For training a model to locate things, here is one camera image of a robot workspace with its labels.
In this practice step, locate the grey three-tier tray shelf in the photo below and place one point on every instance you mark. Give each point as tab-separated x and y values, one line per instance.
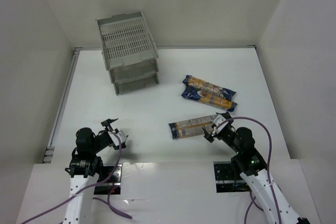
129	52

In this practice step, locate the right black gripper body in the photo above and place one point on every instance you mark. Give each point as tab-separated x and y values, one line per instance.
226	133

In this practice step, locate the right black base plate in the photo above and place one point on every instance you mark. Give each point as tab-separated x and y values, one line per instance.
227	179

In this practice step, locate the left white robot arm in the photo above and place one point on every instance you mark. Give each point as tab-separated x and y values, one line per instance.
86	168

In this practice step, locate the blue spaghetti bag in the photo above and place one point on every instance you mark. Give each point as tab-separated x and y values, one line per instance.
200	96
208	87

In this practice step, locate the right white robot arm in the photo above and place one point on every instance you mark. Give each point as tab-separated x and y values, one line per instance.
253	169

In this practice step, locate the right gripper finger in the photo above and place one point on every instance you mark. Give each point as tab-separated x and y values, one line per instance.
209	133
225	116

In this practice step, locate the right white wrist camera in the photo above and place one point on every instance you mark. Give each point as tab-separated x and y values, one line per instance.
219	125

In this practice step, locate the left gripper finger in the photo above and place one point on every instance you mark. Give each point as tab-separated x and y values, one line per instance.
120	142
107	124

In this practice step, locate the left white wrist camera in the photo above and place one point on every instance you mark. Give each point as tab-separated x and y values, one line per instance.
112	135

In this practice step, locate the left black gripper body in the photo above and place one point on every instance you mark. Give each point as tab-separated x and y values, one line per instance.
109	130

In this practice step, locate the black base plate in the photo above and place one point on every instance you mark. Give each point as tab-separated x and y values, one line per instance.
227	179
113	185

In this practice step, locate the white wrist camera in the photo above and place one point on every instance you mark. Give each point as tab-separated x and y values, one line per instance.
112	135
219	125

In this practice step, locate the aluminium frame rail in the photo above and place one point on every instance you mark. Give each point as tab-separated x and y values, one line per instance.
48	154

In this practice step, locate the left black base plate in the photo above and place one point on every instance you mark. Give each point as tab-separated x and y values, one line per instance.
113	185

